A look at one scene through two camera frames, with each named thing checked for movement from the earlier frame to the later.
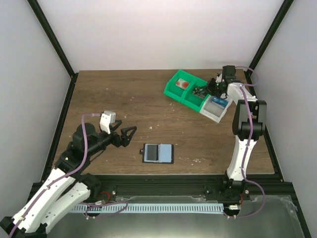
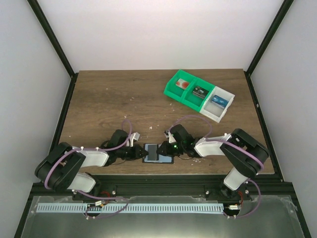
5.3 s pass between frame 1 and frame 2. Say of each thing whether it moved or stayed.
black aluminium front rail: stayed
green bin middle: stayed
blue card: stayed
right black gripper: moved
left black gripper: moved
